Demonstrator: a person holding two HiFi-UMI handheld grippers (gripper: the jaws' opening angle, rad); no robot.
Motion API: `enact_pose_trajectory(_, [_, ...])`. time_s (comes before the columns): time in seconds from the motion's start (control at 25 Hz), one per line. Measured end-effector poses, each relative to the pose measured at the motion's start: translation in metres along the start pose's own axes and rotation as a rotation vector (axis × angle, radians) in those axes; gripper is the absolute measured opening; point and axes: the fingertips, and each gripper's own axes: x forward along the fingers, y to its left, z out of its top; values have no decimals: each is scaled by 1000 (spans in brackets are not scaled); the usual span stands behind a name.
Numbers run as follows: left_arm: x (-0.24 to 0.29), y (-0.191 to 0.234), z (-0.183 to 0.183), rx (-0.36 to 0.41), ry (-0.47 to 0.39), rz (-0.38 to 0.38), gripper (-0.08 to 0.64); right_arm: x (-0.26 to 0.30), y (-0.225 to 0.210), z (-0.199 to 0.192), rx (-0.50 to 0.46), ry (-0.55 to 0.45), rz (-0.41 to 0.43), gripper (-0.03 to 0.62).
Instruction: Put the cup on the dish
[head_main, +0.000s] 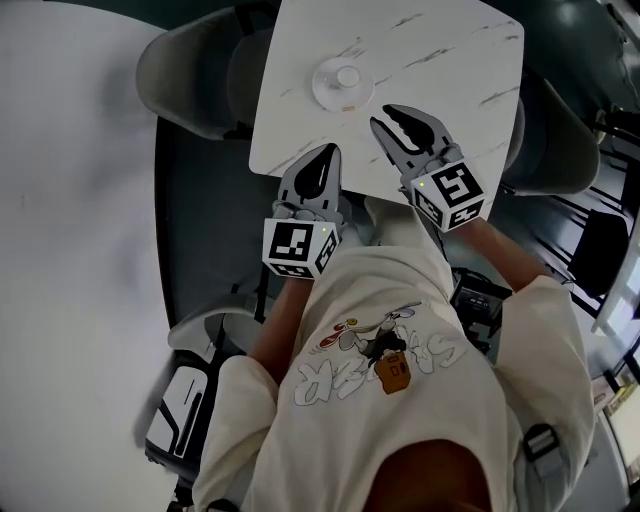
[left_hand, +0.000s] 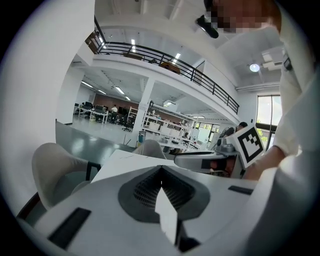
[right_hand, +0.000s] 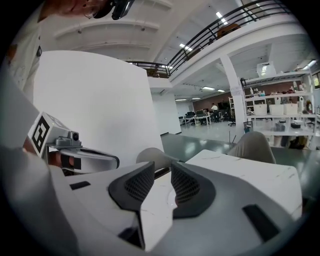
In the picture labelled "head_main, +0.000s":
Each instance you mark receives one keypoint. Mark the person's left forearm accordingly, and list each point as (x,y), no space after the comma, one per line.
(285,325)

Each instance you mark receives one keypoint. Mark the white cup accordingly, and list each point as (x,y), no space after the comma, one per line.
(346,77)

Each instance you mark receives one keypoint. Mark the person's right forearm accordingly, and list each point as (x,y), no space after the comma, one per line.
(505,255)

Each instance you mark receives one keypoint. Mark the black chair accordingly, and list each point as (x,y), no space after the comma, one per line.
(600,250)

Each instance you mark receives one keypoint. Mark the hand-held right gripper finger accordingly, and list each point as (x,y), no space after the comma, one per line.
(425,130)
(395,150)

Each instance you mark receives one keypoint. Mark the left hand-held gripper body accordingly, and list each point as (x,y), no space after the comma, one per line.
(292,245)

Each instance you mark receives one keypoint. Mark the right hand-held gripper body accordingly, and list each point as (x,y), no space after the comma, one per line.
(450,192)

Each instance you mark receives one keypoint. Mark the cream printed t-shirt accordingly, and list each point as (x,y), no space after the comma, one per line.
(400,425)

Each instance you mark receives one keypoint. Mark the black box device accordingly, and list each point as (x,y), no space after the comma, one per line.
(475,302)

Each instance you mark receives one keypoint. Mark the white round dish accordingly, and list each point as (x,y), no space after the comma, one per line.
(325,92)

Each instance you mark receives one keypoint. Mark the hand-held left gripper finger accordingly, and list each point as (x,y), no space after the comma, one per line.
(295,175)
(337,175)

